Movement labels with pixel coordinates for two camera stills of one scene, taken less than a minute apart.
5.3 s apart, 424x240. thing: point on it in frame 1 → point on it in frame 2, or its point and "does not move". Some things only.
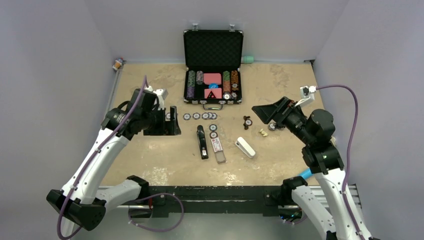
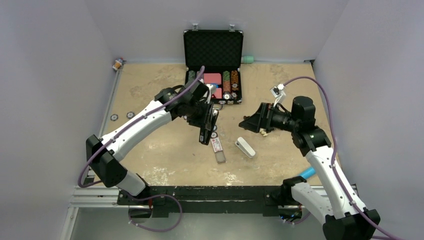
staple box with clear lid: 220,155 does not move
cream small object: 263,133 does not move
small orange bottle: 117,64 does not move
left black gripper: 169,127 → 205,121
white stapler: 244,146 does not move
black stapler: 202,144 → 205,135
